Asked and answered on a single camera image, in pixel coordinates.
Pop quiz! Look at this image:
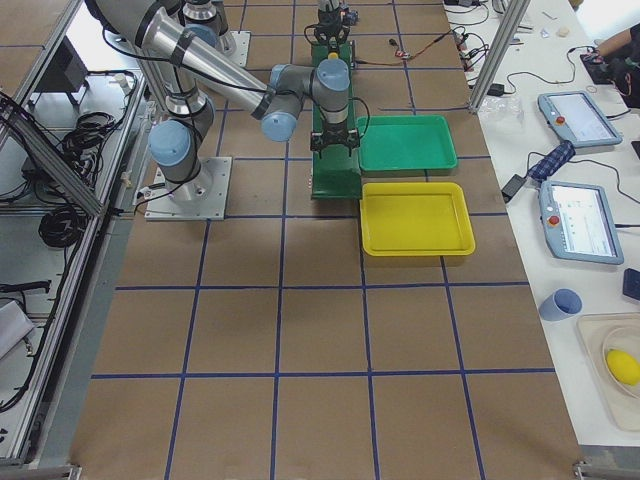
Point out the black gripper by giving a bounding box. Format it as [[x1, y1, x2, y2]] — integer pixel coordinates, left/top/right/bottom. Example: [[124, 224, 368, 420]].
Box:
[[310, 122, 360, 159], [304, 23, 350, 48]]

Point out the green conveyor belt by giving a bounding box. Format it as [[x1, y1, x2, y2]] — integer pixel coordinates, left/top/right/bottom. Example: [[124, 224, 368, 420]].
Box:
[[311, 40, 362, 199]]

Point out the green plastic tray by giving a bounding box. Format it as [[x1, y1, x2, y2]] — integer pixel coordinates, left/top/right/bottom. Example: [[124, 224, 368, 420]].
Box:
[[356, 115, 458, 173]]

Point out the yellow plastic tray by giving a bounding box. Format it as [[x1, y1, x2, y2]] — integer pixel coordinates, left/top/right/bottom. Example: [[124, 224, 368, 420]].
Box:
[[360, 182, 476, 257]]

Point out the black power adapter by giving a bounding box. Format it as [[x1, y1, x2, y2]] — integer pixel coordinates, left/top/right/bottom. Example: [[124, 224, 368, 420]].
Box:
[[501, 174, 526, 204]]

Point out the blue checkered umbrella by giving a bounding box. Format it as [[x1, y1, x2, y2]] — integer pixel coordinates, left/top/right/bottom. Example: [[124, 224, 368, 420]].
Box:
[[527, 140, 576, 183]]

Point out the teach pendant far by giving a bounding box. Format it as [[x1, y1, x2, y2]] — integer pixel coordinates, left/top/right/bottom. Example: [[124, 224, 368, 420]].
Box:
[[537, 91, 622, 148]]

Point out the teach pendant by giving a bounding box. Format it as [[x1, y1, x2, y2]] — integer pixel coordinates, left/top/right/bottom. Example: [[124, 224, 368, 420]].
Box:
[[537, 91, 622, 148], [538, 180, 624, 265]]

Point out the teach pendant near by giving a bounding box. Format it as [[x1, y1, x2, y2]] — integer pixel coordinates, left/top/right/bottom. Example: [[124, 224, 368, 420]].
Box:
[[538, 180, 624, 265]]

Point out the blue plastic cup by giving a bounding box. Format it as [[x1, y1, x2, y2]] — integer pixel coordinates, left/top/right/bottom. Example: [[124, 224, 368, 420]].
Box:
[[539, 288, 583, 322]]

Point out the beige tray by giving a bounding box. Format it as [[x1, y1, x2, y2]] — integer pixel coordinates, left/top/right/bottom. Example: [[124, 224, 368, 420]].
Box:
[[576, 312, 639, 433]]

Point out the yellow lemon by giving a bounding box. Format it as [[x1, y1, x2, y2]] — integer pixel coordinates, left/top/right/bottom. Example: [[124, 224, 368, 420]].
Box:
[[605, 349, 639, 386]]

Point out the red black power cable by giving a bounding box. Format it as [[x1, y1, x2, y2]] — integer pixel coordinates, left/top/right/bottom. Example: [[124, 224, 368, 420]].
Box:
[[354, 29, 459, 66]]

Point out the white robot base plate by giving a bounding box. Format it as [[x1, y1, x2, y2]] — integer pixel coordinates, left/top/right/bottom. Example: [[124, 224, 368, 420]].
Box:
[[143, 157, 232, 221]]

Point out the aluminium frame post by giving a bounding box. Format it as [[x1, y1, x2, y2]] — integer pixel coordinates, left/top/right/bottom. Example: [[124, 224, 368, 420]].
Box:
[[468, 0, 530, 113]]

